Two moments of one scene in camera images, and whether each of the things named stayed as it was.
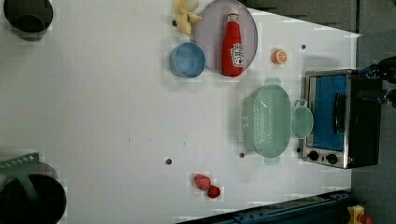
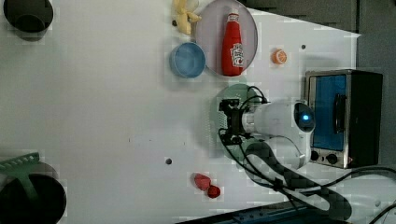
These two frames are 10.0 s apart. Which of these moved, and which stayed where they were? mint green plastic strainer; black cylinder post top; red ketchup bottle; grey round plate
Moved: mint green plastic strainer
Stayed: grey round plate; black cylinder post top; red ketchup bottle
